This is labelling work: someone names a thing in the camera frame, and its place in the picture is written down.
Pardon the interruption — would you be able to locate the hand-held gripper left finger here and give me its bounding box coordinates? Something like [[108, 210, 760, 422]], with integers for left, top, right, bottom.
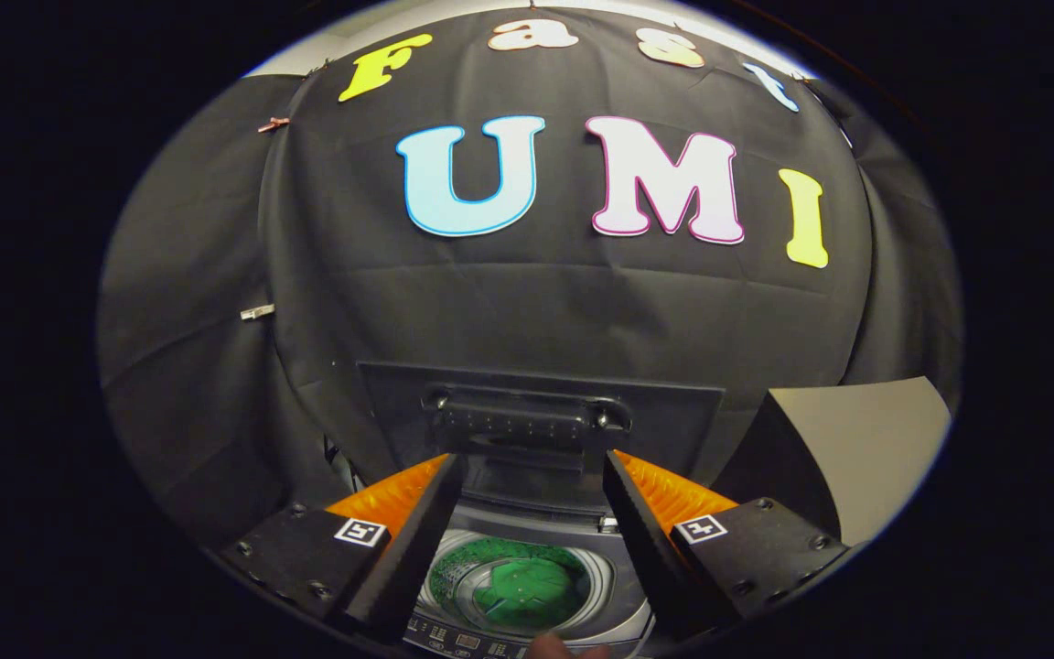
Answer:
[[219, 452, 465, 643]]

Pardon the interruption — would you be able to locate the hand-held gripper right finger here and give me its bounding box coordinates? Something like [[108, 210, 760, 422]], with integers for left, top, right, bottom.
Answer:
[[602, 449, 850, 643]]

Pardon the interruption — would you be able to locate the green polo shirt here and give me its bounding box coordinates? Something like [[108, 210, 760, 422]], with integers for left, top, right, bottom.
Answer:
[[428, 536, 591, 632]]

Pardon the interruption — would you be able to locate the black backdrop cloth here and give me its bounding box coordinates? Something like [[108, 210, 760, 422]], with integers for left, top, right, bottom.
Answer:
[[97, 7, 963, 550]]

